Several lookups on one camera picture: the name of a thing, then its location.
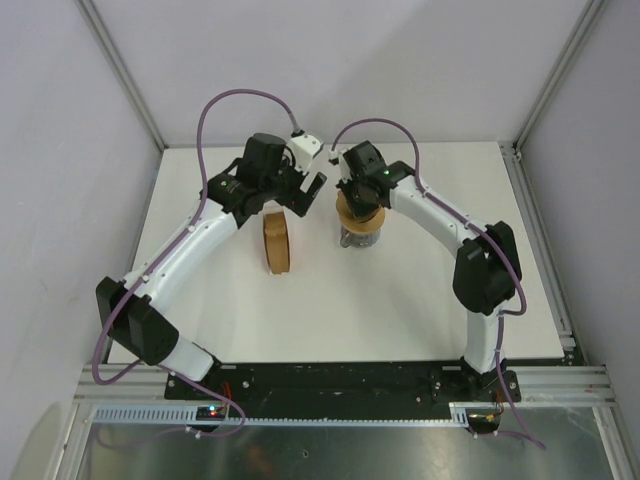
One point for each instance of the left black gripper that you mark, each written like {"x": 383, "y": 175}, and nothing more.
{"x": 297, "y": 200}

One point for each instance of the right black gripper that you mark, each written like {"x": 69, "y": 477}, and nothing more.
{"x": 359, "y": 210}

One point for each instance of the wooden dripper ring holder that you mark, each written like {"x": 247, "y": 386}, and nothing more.
{"x": 362, "y": 225}

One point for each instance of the single brown coffee filter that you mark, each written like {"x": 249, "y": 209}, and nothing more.
{"x": 342, "y": 205}

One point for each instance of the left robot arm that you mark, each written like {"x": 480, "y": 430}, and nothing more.
{"x": 133, "y": 310}

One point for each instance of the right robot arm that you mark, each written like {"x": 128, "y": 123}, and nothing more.
{"x": 487, "y": 271}

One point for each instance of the glass coffee carafe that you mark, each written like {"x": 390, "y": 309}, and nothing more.
{"x": 349, "y": 239}

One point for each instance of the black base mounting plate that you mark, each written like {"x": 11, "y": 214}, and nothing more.
{"x": 441, "y": 381}

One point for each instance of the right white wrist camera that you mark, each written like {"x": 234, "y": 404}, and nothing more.
{"x": 336, "y": 157}

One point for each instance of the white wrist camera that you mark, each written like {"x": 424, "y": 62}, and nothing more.
{"x": 336, "y": 157}
{"x": 305, "y": 147}

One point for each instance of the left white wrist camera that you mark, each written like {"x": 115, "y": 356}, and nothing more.
{"x": 305, "y": 147}

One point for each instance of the grey slotted cable duct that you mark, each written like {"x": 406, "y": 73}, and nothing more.
{"x": 210, "y": 415}

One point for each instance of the right aluminium corner post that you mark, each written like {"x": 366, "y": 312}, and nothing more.
{"x": 569, "y": 53}

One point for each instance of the aluminium corner post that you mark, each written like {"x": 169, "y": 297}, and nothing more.
{"x": 116, "y": 62}
{"x": 569, "y": 53}

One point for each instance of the left aluminium corner post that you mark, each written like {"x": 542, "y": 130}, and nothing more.
{"x": 116, "y": 62}

